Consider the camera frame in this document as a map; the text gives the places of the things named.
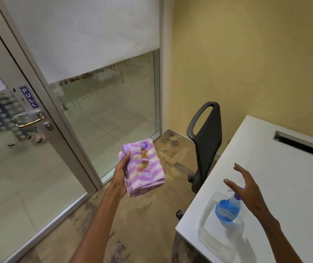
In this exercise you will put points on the person's right hand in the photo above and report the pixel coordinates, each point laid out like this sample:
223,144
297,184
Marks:
251,195

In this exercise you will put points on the aluminium framed glass door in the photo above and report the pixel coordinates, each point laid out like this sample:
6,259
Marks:
22,172

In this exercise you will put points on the clear plastic container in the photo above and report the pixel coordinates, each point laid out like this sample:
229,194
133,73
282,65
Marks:
214,238

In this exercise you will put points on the fixed glass partition panel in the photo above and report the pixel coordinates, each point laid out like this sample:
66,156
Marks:
112,112

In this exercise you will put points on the black office chair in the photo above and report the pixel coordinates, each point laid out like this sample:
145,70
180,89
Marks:
207,142

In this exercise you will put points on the purple striped cleaning cloth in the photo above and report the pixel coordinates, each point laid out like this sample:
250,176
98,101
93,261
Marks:
145,169

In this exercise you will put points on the person's left thumb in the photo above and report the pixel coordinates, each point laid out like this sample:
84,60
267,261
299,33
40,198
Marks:
125,160

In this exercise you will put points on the white roller blind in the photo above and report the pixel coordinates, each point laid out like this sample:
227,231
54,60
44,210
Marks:
90,32

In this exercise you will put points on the person's right thumb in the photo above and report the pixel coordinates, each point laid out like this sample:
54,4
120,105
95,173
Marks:
233,185

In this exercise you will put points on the person's left hand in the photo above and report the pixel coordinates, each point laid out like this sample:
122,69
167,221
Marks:
119,180

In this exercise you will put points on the blue liquid spray bottle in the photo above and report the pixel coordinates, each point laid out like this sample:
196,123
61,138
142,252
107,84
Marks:
227,209

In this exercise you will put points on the round door lock cylinder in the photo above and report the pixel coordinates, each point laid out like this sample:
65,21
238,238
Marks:
48,126

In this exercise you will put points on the person's right forearm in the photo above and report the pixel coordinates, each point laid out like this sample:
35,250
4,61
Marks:
285,238

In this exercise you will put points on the person's left forearm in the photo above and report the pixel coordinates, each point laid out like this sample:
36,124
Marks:
94,227

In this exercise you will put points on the blue door sign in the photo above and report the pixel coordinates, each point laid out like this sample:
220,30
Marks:
29,96

